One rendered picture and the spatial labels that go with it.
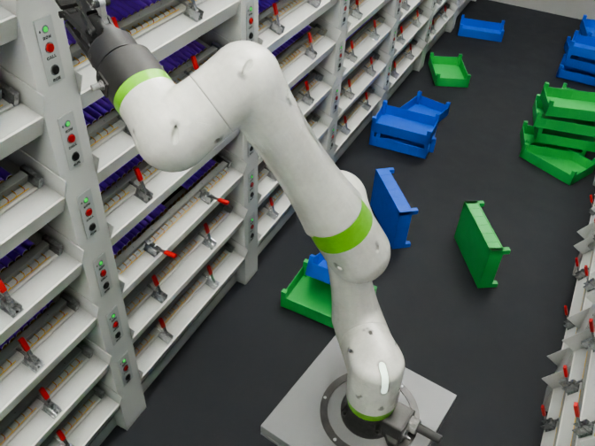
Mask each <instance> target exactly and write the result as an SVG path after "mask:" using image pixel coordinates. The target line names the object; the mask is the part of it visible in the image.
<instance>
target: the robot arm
mask: <svg viewBox="0 0 595 446"><path fill-rule="evenodd" d="M55 2H56V3H57V5H58V6H59V8H60V9H61V10H63V11H59V12H58V16H59V17H60V18H61V19H62V18H66V19H67V21H66V22H65V26H66V28H67V30H68V31H69V32H70V34H71V35H72V37H73V38H74V40H75V41H76V42H77V43H78V44H79V46H80V47H81V49H82V50H83V52H84V53H85V55H86V56H87V58H88V60H89V62H90V63H91V66H92V67H93V68H95V70H96V71H97V75H96V77H97V83H95V84H92V85H90V88H91V90H92V91H96V90H99V89H100V90H101V91H102V93H103V94H104V96H105V98H107V97H108V99H109V100H110V101H111V103H112V105H113V106H114V108H115V109H116V111H117V112H118V113H119V115H120V116H121V117H122V119H123V120H124V122H125V123H126V125H127V128H128V130H129V132H130V134H131V135H132V138H133V140H134V143H135V147H136V149H137V151H138V153H139V154H140V156H141V157H142V158H143V160H144V161H146V162H147V163H148V164H149V165H151V166H153V167H154V168H156V169H159V170H161V171H164V172H170V173H177V172H182V171H185V170H188V169H190V168H191V167H193V166H195V165H196V164H198V163H199V162H200V161H201V160H202V159H203V158H204V157H205V156H206V155H207V154H208V153H209V152H211V151H212V150H213V149H214V148H215V147H216V146H217V145H219V144H220V143H221V142H222V141H223V140H225V139H226V138H227V137H228V136H229V135H231V134H232V132H234V131H236V130H237V129H240V130H241V132H242V133H243V134H244V135H245V136H246V139H247V141H248V142H249V143H250V145H251V146H252V147H253V148H254V149H255V151H257V153H258V154H259V155H260V157H261V158H262V159H263V161H264V162H265V164H266V165H267V167H268V168H269V170H270V171H271V172H272V174H273V175H274V177H275V178H276V179H277V181H278V182H279V184H280V186H281V187H282V189H283V191H284V193H285V194H286V196H287V197H288V199H289V200H290V203H291V205H292V206H293V208H294V210H295V212H296V214H297V216H298V218H299V220H300V222H301V224H302V226H303V229H304V230H305V232H306V234H307V235H309V236H311V238H312V239H313V242H314V243H315V245H316V246H317V248H318V250H319V251H320V253H321V255H322V256H323V257H324V258H325V260H326V261H327V265H328V274H329V280H330V287H331V300H332V324H333V327H334V329H335V333H336V338H337V340H338V343H339V347H340V350H341V352H342V355H343V358H344V363H345V366H346V369H347V373H348V375H347V384H346V395H345V396H344V398H343V400H342V403H341V417H342V420H343V423H344V424H345V426H346V427H347V428H348V429H349V430H350V431H351V432H352V433H353V434H355V435H357V436H359V437H361V438H365V439H371V440H372V439H380V438H383V437H384V438H385V441H386V443H387V445H388V446H397V445H399V444H400V443H401V442H403V440H404V439H407V440H408V441H410V440H411V437H410V436H409V435H407V433H406V432H407V431H408V432H410V433H411V434H416V432H417V433H419V434H422V435H423V436H425V437H427V438H429V439H430V440H431V441H433V442H436V443H438V444H439V443H440V442H441V440H442V437H443V436H442V435H440V434H438V433H437V432H435V431H433V430H431V429H429V428H428V427H425V426H424V425H422V424H421V420H420V419H418V418H416V417H415V416H414V414H415V410H413V409H412V408H410V407H408V406H406V405H404V404H402V403H400V402H399V401H398V398H399V393H400V389H401V384H402V380H403V375H404V370H405V360H404V356H403V354H402V352H401V350H400V348H399V347H398V345H397V344H396V342H395V340H394V339H393V337H392V336H391V333H390V330H389V328H388V326H387V323H386V321H385V318H384V316H383V313H382V310H381V308H380V305H379V303H378V300H377V297H376V294H375V289H374V285H373V280H375V279H376V278H378V277H379V276H380V275H381V274H382V273H383V272H384V271H385V269H386V268H387V266H388V264H389V262H390V242H389V239H388V237H387V235H386V234H385V233H384V232H383V229H382V228H381V226H380V225H379V223H378V221H377V220H376V218H375V216H374V214H373V213H372V210H371V208H370V205H369V202H368V200H367V192H366V190H365V187H364V185H363V184H362V182H361V181H360V180H359V178H357V177H356V176H355V175H354V174H352V173H349V172H346V171H343V170H339V168H338V167H337V166H336V164H335V163H334V162H333V160H332V159H331V158H330V156H329V155H328V153H327V152H326V151H325V150H324V148H323V147H322V145H321V143H320V142H319V140H318V139H317V137H316V135H315V134H314V132H313V130H312V129H311V128H310V126H309V124H308V123H307V121H306V119H305V116H304V115H303V113H302V112H301V110H300V108H299V106H298V104H297V102H296V100H295V98H294V96H293V95H292V93H291V91H290V88H289V86H288V83H287V81H286V80H285V78H284V76H283V73H282V69H281V67H280V66H279V64H278V61H277V60H276V58H275V57H274V55H273V54H272V52H271V51H269V50H268V49H267V48H266V47H264V46H263V45H261V44H259V43H256V42H251V41H236V42H231V43H229V44H227V45H225V46H223V47H222V48H221V49H219V50H218V51H217V52H216V53H215V54H214V55H213V56H212V57H211V58H209V59H208V60H207V61H206V62H205V63H204V64H203V65H201V66H200V67H199V68H198V69H197V70H196V71H195V72H194V73H192V74H191V75H190V76H188V77H187V78H186V79H184V80H183V81H181V82H179V83H178V84H174V82H173V81H172V80H171V78H170V77H169V76H168V74H167V73H166V71H165V70H164V66H162V65H160V63H159V62H158V61H157V59H156V58H155V57H154V56H153V54H152V53H151V51H150V50H149V49H148V48H147V47H145V46H143V45H142V44H138V43H137V42H136V41H135V39H134V38H133V36H132V35H131V34H130V33H129V32H127V31H125V30H122V29H119V28H117V27H116V26H114V24H113V22H112V18H111V17H110V16H109V15H107V12H106V5H110V4H111V0H55ZM76 6H79V7H80V9H79V8H78V7H76ZM74 7H76V8H74ZM74 27H75V28H76V29H74Z"/></svg>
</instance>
